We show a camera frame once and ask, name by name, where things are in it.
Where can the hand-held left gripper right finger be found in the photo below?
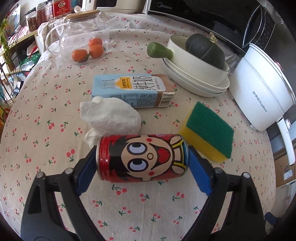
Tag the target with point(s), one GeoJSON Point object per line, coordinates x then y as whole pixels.
{"type": "Point", "coordinates": [198, 171]}

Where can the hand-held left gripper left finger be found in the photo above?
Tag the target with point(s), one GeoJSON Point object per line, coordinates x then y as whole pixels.
{"type": "Point", "coordinates": [85, 171]}

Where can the red cartoon face can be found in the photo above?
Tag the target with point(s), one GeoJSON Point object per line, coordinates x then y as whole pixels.
{"type": "Point", "coordinates": [143, 157]}

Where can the green and yellow sponge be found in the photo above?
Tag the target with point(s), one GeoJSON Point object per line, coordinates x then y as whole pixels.
{"type": "Point", "coordinates": [208, 125]}

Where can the crumpled white tissue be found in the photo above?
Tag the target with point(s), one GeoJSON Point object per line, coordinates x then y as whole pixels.
{"type": "Point", "coordinates": [113, 118]}

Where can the white plate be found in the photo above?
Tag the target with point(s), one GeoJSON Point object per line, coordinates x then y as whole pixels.
{"type": "Point", "coordinates": [208, 89]}
{"type": "Point", "coordinates": [203, 94]}

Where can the brown cardboard box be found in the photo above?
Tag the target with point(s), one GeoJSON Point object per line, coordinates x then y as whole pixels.
{"type": "Point", "coordinates": [284, 169]}

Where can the light blue milk carton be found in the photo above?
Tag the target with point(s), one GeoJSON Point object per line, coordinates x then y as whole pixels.
{"type": "Point", "coordinates": [124, 92]}

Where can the white electric cooking pot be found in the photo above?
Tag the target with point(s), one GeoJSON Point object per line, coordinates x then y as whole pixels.
{"type": "Point", "coordinates": [256, 92]}

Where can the tangerine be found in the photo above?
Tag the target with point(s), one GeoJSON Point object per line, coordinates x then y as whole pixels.
{"type": "Point", "coordinates": [95, 41]}
{"type": "Point", "coordinates": [96, 51]}
{"type": "Point", "coordinates": [79, 55]}

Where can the dark green squash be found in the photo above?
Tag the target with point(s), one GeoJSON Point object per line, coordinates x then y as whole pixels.
{"type": "Point", "coordinates": [203, 49]}

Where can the glass teapot wooden lid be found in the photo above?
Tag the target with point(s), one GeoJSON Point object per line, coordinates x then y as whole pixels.
{"type": "Point", "coordinates": [69, 34]}

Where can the black microwave oven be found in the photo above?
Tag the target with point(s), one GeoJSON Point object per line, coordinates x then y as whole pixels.
{"type": "Point", "coordinates": [208, 14]}

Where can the green plant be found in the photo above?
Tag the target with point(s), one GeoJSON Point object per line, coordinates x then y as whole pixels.
{"type": "Point", "coordinates": [4, 34]}

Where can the glass jar red contents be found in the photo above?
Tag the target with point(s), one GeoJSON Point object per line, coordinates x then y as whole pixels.
{"type": "Point", "coordinates": [31, 22]}
{"type": "Point", "coordinates": [44, 12]}

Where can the cream air fryer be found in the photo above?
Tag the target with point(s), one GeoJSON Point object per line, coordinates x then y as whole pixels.
{"type": "Point", "coordinates": [129, 7]}

